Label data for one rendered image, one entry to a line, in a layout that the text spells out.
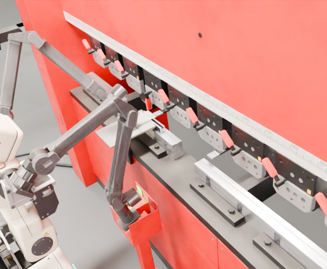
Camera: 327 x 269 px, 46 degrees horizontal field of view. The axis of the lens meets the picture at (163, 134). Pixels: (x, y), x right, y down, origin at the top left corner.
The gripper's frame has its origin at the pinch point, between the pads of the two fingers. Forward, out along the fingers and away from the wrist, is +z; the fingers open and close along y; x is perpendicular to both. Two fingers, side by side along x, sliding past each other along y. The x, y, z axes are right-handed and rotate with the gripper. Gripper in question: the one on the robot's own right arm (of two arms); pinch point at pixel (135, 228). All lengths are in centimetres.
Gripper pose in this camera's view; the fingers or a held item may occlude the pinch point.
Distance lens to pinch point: 186.5
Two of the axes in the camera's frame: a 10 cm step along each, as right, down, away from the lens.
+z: 3.4, 6.9, 6.4
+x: -5.3, -4.2, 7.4
